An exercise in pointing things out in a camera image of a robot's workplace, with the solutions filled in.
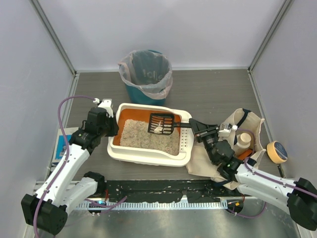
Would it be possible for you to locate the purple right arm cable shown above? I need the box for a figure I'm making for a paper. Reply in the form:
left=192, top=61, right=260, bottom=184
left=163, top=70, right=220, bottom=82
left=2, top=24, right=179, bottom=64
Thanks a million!
left=232, top=127, right=317, bottom=219

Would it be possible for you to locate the clear plastic bin liner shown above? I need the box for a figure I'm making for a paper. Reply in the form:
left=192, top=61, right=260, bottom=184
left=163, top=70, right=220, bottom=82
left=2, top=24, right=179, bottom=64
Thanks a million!
left=117, top=49, right=173, bottom=100

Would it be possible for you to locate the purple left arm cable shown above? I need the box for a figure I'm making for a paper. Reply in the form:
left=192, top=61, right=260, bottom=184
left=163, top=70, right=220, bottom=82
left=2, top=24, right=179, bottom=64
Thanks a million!
left=33, top=95, right=129, bottom=238

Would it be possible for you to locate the black litter scoop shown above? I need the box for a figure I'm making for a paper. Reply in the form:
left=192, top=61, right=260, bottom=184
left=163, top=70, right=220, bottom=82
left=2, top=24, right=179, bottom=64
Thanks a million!
left=148, top=113, right=191, bottom=135

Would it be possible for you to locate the blue white box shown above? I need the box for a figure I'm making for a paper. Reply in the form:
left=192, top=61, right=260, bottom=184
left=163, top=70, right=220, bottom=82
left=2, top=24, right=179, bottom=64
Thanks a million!
left=52, top=127, right=79, bottom=167

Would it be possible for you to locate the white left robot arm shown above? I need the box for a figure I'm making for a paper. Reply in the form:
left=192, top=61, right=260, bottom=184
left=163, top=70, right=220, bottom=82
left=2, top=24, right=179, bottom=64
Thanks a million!
left=21, top=105, right=118, bottom=235

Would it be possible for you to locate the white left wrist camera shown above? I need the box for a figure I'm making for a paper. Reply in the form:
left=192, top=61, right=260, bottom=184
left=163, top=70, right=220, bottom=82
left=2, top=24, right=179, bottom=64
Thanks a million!
left=93, top=98, right=114, bottom=118

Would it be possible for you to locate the beige canvas tote bag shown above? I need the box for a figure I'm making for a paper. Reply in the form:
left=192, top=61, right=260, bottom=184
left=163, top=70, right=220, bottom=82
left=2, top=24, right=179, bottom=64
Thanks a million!
left=186, top=108, right=266, bottom=182

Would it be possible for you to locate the cat litter sand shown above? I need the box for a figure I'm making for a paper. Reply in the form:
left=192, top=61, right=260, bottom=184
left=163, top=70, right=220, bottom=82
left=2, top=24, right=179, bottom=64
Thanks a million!
left=120, top=119, right=180, bottom=156

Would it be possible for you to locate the white orange litter box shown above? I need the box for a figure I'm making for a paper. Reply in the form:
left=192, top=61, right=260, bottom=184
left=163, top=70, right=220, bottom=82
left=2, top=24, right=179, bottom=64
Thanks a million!
left=107, top=103, right=194, bottom=167

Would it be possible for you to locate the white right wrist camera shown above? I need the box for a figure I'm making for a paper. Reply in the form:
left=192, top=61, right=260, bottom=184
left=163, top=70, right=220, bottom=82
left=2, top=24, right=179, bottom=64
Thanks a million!
left=218, top=123, right=238, bottom=137

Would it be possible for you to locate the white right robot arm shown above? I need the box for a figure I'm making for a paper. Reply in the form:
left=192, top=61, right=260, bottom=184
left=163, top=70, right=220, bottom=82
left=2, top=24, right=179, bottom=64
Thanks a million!
left=189, top=119, right=317, bottom=231

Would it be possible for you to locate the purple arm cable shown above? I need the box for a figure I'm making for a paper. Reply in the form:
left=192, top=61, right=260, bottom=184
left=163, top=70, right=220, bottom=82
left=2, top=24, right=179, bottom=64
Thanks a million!
left=232, top=127, right=317, bottom=219
left=33, top=95, right=129, bottom=238

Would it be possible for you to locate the litter clump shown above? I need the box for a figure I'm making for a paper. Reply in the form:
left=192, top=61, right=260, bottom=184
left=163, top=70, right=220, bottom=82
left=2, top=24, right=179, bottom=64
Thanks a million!
left=152, top=121, right=163, bottom=134

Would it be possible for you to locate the white slotted cable duct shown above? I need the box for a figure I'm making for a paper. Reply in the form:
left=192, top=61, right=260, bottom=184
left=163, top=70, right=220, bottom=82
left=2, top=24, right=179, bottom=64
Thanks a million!
left=76, top=199, right=228, bottom=211

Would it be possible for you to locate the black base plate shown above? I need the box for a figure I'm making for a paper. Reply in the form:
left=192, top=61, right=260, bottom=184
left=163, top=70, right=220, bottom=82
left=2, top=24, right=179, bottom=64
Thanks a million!
left=76, top=178, right=248, bottom=203

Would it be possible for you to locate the masking tape roll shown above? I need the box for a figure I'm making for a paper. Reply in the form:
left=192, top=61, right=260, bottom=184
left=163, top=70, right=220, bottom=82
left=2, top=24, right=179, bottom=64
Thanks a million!
left=266, top=141, right=288, bottom=164

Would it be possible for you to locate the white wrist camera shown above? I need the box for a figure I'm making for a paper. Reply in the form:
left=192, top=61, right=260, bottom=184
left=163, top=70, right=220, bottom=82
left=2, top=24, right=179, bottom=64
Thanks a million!
left=93, top=98, right=114, bottom=118
left=218, top=123, right=238, bottom=137

